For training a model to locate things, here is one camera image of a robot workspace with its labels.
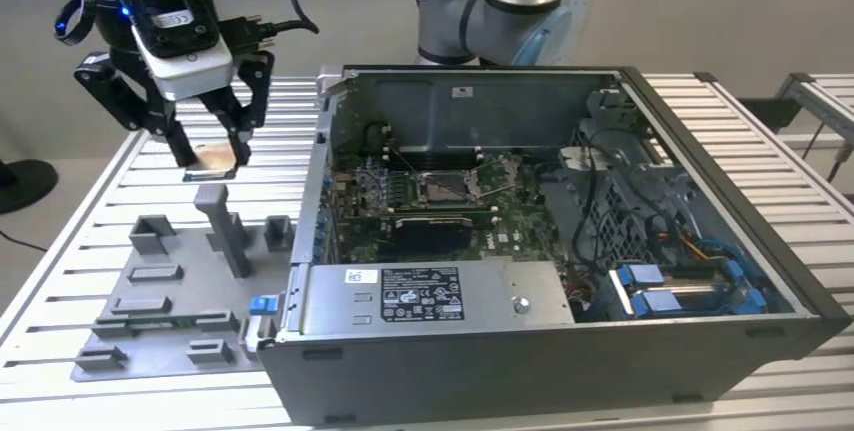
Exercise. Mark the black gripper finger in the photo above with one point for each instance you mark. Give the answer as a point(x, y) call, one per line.
point(259, 101)
point(107, 86)

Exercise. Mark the silver square CPU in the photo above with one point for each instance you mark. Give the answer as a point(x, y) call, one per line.
point(212, 161)

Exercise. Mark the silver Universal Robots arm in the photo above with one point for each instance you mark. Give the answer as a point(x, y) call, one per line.
point(467, 16)

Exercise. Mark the black RAM slot bank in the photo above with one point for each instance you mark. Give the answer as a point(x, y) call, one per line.
point(434, 158)
point(427, 209)

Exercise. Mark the CPU socket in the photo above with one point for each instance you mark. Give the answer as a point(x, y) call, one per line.
point(443, 191)

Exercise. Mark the black round stand base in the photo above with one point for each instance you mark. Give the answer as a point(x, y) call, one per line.
point(27, 183)

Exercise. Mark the gray plastic parts rack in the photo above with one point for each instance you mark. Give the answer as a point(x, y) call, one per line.
point(194, 296)

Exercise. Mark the hard disk in blue carrier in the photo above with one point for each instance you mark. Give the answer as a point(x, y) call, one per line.
point(262, 304)

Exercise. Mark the silver power supply with label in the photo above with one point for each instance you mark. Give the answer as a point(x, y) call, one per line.
point(334, 301)

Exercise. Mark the green motherboard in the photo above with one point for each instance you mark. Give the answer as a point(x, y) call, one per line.
point(514, 221)

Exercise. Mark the blue disk carrier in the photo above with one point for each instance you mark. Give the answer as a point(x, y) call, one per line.
point(641, 273)
point(657, 301)

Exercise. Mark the black open PC case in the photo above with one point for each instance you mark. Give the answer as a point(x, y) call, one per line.
point(507, 381)

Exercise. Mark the black box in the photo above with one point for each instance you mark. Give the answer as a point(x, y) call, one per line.
point(768, 113)

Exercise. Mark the metal slat side table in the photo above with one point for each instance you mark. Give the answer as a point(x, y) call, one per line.
point(828, 101)

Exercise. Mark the black and white wrist camera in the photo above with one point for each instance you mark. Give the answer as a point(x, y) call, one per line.
point(194, 68)

